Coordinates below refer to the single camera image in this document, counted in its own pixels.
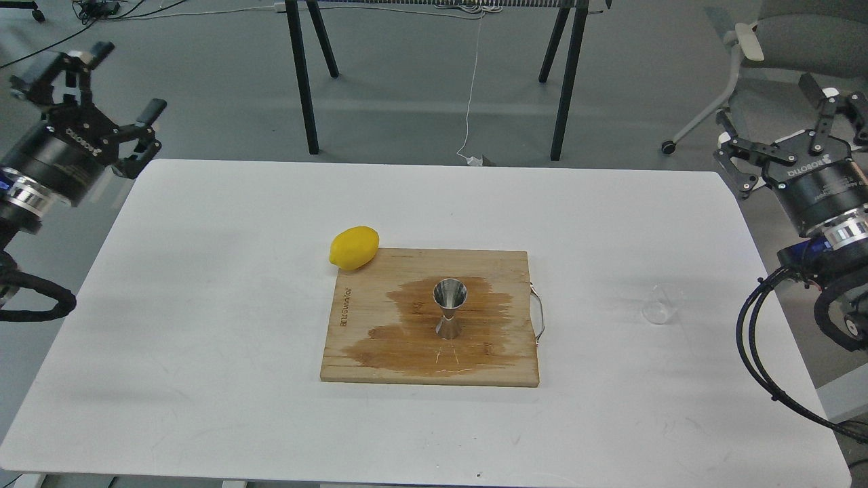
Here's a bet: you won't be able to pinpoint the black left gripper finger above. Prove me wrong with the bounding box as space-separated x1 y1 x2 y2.
9 41 117 129
98 98 167 180

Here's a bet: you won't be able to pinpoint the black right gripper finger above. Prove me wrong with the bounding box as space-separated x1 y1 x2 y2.
797 73 866 163
713 108 799 199

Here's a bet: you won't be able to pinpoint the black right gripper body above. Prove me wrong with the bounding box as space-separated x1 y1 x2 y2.
763 132 867 237

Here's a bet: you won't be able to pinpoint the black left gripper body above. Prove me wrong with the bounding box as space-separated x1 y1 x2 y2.
2 121 117 208

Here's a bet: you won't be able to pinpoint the clear plastic measuring cup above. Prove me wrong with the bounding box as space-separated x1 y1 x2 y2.
639 282 684 325

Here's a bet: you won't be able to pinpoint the steel double jigger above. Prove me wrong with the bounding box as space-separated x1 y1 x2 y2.
432 278 469 340

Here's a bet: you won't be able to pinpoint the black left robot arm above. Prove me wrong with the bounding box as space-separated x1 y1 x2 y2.
2 41 167 247

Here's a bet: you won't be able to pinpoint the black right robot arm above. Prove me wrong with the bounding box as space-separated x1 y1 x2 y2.
713 73 867 351

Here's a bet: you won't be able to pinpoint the grey office chair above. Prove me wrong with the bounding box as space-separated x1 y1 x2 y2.
660 1 867 155

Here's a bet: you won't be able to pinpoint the black trestle table legs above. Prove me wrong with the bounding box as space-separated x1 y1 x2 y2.
281 0 611 162

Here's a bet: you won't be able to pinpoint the yellow lemon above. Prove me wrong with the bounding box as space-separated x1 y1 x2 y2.
329 226 380 271

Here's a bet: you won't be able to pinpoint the wooden cutting board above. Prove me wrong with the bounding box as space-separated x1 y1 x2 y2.
319 248 540 387

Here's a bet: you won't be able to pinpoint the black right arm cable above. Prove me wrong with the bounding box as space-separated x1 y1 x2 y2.
736 264 868 445

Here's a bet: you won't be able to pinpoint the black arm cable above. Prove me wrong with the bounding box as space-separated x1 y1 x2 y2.
0 251 77 323
736 264 868 445

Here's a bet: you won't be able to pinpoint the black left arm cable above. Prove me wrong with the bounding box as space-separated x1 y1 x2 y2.
0 251 77 323

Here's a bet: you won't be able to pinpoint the white power cable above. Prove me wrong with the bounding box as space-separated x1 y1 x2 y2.
108 0 506 167

